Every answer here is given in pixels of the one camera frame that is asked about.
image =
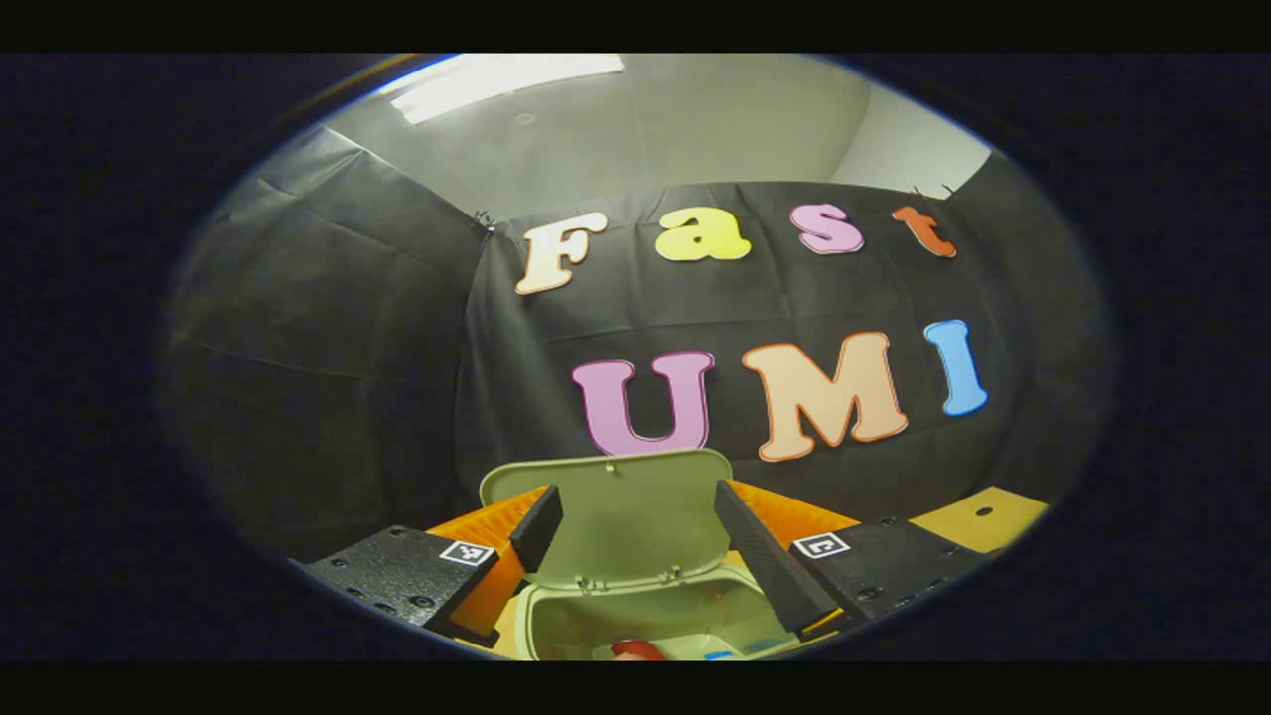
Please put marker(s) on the black backdrop cloth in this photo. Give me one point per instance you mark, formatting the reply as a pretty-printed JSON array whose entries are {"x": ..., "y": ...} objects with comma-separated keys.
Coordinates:
[{"x": 348, "y": 348}]

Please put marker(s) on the red pop can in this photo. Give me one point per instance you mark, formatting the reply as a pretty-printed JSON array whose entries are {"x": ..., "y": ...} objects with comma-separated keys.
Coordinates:
[{"x": 637, "y": 651}]

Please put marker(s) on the green desktop garbage bin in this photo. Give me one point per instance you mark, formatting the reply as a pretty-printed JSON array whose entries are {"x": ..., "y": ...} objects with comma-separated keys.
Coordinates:
[{"x": 635, "y": 516}]

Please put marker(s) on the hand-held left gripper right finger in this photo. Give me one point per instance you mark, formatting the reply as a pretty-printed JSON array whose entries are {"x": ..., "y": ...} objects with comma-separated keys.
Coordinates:
[{"x": 765, "y": 561}]

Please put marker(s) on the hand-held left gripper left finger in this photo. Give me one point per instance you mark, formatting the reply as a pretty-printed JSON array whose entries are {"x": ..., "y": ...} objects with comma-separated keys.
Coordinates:
[{"x": 397, "y": 571}]

